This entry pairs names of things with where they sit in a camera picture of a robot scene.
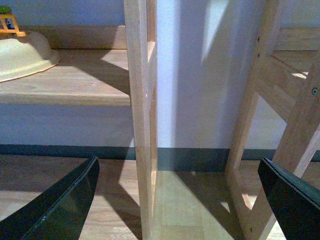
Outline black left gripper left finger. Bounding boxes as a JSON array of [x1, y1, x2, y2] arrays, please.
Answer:
[[0, 156, 100, 240]]

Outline wooden shelf unit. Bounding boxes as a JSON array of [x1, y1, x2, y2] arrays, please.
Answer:
[[0, 0, 157, 240], [224, 0, 320, 240]]

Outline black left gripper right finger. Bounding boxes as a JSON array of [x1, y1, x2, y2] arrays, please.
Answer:
[[257, 158, 320, 240]]

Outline cream plastic bowl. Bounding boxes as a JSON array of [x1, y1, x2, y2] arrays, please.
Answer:
[[0, 31, 61, 82]]

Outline yellow toy vehicle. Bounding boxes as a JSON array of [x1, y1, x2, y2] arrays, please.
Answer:
[[0, 5, 27, 40]]

